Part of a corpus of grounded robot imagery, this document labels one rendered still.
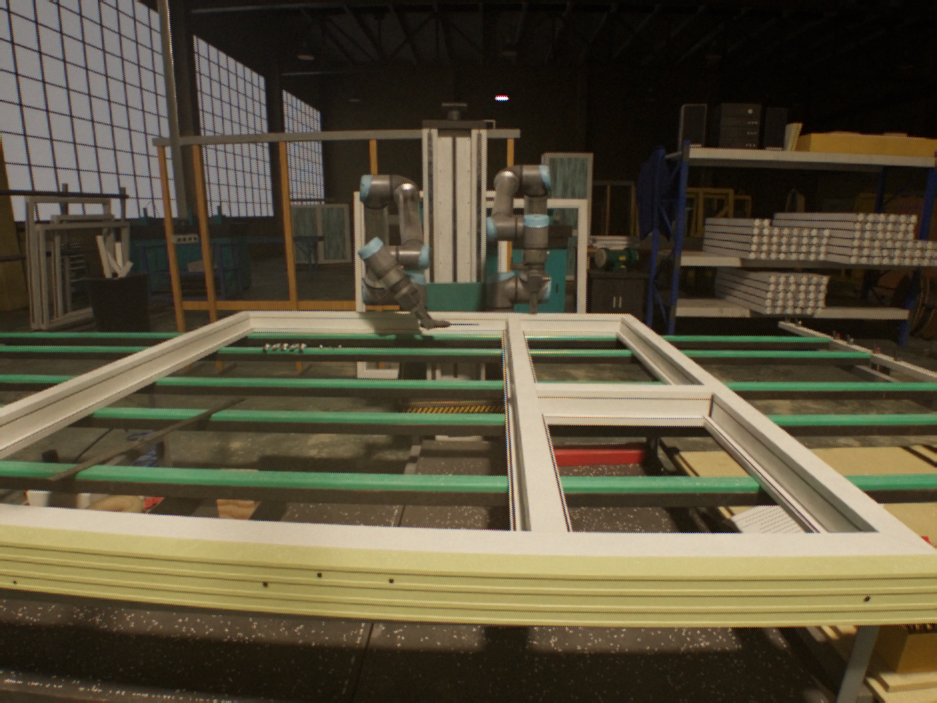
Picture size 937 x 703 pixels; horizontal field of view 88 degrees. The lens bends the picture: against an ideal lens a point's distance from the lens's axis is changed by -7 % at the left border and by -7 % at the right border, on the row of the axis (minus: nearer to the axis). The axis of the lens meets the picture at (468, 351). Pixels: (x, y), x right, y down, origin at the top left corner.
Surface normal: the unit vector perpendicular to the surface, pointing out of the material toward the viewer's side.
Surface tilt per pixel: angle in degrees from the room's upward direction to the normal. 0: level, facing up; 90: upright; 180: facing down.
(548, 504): 0
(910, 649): 90
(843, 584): 90
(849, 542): 0
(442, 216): 90
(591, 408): 90
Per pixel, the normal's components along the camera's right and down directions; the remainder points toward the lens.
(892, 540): 0.00, -0.97
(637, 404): -0.05, 0.25
